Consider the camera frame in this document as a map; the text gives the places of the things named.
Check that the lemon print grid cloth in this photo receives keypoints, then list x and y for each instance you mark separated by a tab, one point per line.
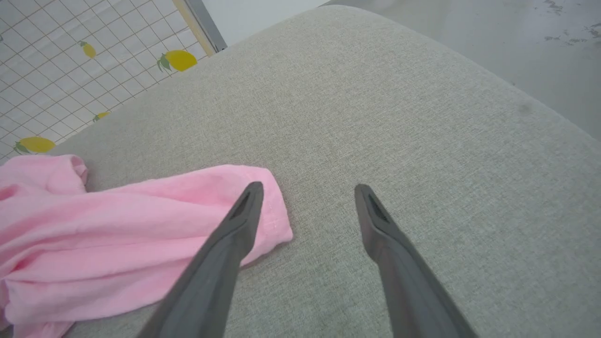
70	70

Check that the pink garment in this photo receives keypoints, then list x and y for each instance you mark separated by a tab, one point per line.
94	244

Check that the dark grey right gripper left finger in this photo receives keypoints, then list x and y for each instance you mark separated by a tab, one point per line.
220	267

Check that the grey metal frame bar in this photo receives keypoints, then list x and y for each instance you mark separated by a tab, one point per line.
205	23

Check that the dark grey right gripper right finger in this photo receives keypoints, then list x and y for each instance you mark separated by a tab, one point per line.
408	281

